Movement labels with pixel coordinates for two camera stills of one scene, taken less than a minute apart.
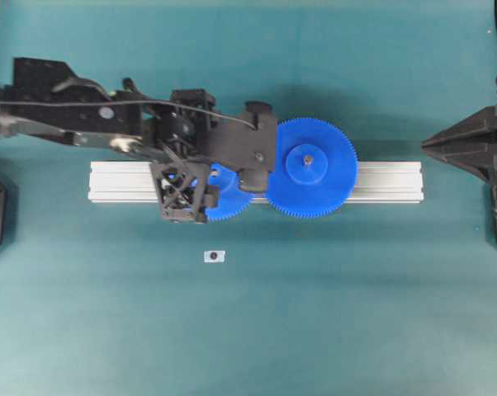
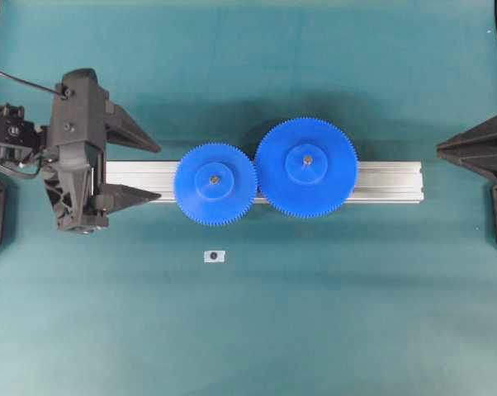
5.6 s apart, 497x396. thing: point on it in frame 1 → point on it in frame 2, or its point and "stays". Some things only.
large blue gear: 314,169 stays
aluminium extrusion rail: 376,181 stays
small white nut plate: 214,256 stays
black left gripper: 182,187 → 73,169
